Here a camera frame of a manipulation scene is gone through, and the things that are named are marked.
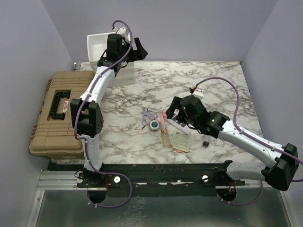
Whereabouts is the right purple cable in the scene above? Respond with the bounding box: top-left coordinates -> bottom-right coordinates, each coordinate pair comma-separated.
191,77 -> 303,206

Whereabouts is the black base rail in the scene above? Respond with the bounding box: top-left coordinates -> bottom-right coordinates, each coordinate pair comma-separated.
47,161 -> 245,200

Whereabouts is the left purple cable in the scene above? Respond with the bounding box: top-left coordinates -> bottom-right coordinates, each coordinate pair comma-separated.
73,20 -> 133,209

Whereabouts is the cream sachet with barcode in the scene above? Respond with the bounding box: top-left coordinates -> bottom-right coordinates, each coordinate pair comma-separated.
170,131 -> 191,153

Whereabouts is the eyeshadow palette plastic sleeve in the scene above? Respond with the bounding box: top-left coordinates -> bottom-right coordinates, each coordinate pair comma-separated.
166,114 -> 191,135

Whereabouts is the round blue lid jar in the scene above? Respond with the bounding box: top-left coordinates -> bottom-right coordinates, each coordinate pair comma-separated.
149,119 -> 160,131

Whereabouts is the frosted gold cap bottle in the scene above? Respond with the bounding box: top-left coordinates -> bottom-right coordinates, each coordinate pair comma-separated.
160,127 -> 170,148

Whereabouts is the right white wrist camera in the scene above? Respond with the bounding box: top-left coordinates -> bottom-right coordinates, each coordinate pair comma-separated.
189,87 -> 204,100

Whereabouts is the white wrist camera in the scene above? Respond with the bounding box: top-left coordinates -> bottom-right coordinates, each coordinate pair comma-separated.
189,87 -> 204,100
112,27 -> 130,42

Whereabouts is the purple eyelash curler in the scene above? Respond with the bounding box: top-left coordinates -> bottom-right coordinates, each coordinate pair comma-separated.
142,108 -> 156,126

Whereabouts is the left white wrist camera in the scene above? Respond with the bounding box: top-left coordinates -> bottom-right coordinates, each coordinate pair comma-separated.
112,27 -> 130,42

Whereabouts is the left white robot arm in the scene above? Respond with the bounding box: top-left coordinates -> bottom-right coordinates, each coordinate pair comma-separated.
70,33 -> 148,187

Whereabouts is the white makeup organizer with drawers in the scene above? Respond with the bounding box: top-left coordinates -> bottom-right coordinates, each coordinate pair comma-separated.
86,33 -> 136,87

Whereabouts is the pink handled brush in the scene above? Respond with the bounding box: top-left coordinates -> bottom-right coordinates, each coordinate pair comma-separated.
160,110 -> 166,129

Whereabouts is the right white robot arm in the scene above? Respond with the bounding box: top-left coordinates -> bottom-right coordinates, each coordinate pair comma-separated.
165,95 -> 299,191

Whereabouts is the clear vial black cap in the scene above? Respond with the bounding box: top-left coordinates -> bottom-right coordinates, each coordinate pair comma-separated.
202,135 -> 211,148

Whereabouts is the purple cable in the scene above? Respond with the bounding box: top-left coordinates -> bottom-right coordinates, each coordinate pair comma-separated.
191,77 -> 303,206
73,20 -> 133,209

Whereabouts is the tan hard tool case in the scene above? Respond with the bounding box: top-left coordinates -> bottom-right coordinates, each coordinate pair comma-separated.
29,71 -> 95,160

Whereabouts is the aluminium rail frame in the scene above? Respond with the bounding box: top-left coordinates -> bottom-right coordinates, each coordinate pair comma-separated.
28,171 -> 296,227

